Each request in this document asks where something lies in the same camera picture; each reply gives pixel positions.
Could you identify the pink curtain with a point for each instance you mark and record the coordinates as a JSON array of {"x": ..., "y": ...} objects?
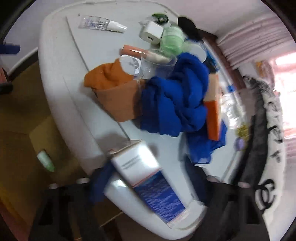
[{"x": 254, "y": 40}]

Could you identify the white and blue medicine box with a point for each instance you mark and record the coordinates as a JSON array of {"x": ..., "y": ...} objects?
[{"x": 142, "y": 172}]

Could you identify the white cylindrical bottle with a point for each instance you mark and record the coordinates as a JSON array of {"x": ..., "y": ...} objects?
[{"x": 197, "y": 50}]

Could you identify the white plastic storage box lid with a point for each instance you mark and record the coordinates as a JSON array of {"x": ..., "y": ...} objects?
[{"x": 75, "y": 39}]

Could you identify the blue small clip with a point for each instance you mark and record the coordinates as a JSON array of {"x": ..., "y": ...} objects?
[{"x": 231, "y": 88}]

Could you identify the clear spray bottle white cap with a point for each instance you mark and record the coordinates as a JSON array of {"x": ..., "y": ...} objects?
[{"x": 102, "y": 24}]

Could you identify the small purple object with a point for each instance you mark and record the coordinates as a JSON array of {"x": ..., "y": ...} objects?
[{"x": 240, "y": 144}]

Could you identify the black white logo blanket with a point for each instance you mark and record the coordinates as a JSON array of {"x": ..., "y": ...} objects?
[{"x": 265, "y": 159}]

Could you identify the small green tube bottle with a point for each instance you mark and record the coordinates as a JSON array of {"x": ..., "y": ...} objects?
[{"x": 46, "y": 161}]

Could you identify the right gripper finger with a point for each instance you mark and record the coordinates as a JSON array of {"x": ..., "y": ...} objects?
[
  {"x": 60, "y": 203},
  {"x": 231, "y": 211}
]

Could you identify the orange lip balm tube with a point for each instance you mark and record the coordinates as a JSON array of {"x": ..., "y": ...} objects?
[{"x": 151, "y": 56}]

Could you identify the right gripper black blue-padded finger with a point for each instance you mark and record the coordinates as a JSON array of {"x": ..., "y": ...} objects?
[{"x": 9, "y": 49}]

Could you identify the brown cardboard trash box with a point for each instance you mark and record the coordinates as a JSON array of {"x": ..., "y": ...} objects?
[{"x": 27, "y": 127}]

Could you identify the blue mesh cloth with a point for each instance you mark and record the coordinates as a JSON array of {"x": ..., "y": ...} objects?
[{"x": 175, "y": 105}]

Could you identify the clear plastic cup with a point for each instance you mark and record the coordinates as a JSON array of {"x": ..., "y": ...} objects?
[{"x": 149, "y": 69}]

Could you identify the yellow candy wrapper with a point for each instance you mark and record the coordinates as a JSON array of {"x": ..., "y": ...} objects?
[{"x": 243, "y": 131}]

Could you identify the large light green bottle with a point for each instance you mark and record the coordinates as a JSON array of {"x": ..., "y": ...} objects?
[{"x": 172, "y": 41}]

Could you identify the white power adapter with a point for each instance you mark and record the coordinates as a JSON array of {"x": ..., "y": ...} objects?
[{"x": 152, "y": 33}]

